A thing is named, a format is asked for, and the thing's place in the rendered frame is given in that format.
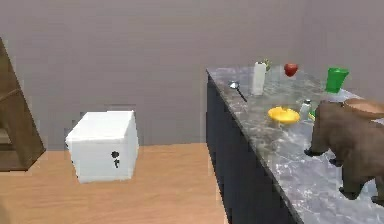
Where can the small clear salt shaker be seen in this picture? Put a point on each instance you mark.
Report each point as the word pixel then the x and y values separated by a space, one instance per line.
pixel 305 109

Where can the green cup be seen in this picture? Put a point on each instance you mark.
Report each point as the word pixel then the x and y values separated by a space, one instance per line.
pixel 335 79

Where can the yellow bowl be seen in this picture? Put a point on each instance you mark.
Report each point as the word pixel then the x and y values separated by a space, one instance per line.
pixel 283 115

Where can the brown bear statue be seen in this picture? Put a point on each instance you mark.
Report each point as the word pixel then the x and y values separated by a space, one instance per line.
pixel 346 143

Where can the brown wooden shelf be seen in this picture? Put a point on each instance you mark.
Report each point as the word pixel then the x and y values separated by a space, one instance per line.
pixel 15 133

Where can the red apple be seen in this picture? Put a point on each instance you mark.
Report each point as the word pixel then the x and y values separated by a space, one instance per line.
pixel 290 69

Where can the white box bin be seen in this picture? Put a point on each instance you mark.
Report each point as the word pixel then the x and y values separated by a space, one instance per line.
pixel 100 146

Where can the small yellow-green object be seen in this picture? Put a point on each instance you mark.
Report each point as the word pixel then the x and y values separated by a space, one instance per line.
pixel 267 63

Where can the dark marble-top counter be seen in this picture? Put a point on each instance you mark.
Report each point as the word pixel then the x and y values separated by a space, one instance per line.
pixel 253 160

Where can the white bottle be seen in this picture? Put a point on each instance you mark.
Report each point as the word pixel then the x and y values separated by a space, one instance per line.
pixel 258 78

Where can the brown wooden bowl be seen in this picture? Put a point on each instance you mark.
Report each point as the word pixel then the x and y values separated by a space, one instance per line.
pixel 365 107

